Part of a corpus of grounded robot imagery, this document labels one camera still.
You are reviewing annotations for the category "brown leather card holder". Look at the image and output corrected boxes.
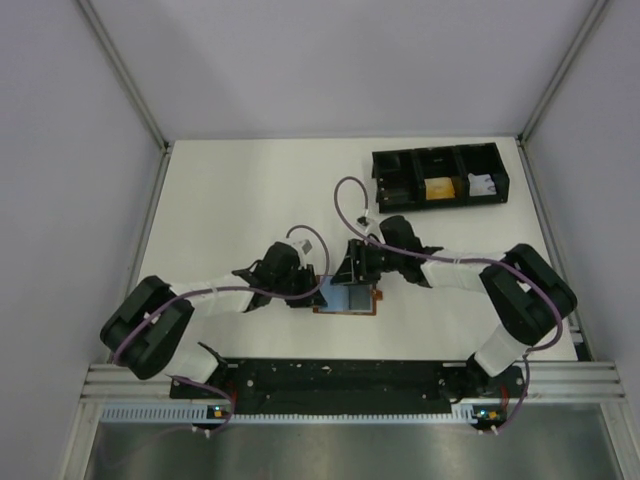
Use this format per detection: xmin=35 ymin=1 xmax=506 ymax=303
xmin=313 ymin=275 xmax=383 ymax=316

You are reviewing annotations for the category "yellow credit card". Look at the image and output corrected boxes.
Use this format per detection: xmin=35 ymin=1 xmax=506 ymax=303
xmin=424 ymin=177 xmax=456 ymax=201

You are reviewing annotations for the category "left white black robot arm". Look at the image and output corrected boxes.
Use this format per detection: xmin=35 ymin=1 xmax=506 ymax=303
xmin=100 ymin=239 xmax=325 ymax=383

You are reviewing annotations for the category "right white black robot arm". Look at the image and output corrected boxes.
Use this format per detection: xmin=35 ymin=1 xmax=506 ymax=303
xmin=331 ymin=215 xmax=577 ymax=392

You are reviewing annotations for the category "white card in tray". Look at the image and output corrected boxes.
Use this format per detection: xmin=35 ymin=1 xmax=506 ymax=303
xmin=467 ymin=173 xmax=497 ymax=197

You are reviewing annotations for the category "black three-compartment organizer tray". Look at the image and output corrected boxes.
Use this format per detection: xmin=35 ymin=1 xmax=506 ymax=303
xmin=371 ymin=143 xmax=510 ymax=214

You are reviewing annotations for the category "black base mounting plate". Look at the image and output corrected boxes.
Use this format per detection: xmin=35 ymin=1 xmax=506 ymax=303
xmin=168 ymin=357 xmax=526 ymax=415

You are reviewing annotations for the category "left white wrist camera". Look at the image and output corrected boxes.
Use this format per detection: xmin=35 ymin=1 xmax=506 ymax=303
xmin=291 ymin=239 xmax=313 ymax=263

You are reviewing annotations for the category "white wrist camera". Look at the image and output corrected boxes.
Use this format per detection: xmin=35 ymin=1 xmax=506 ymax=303
xmin=356 ymin=215 xmax=380 ymax=237
xmin=291 ymin=239 xmax=313 ymax=263

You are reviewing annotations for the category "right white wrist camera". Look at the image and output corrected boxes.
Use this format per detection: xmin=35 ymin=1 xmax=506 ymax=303
xmin=356 ymin=215 xmax=380 ymax=237

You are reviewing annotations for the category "aluminium front frame rail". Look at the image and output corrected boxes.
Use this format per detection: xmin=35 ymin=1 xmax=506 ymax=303
xmin=80 ymin=361 xmax=626 ymax=404

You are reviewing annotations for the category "grey slotted cable duct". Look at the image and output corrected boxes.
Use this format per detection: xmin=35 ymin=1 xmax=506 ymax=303
xmin=100 ymin=403 xmax=498 ymax=425

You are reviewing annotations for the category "left aluminium corner post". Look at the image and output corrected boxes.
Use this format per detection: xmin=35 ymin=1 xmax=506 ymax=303
xmin=74 ymin=0 xmax=174 ymax=151

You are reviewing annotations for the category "aluminium corner post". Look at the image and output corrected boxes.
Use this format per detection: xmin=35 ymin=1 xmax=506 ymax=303
xmin=74 ymin=0 xmax=174 ymax=151
xmin=517 ymin=0 xmax=614 ymax=146

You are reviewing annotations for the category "right aluminium corner post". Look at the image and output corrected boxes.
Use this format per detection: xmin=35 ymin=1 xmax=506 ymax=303
xmin=517 ymin=0 xmax=614 ymax=146

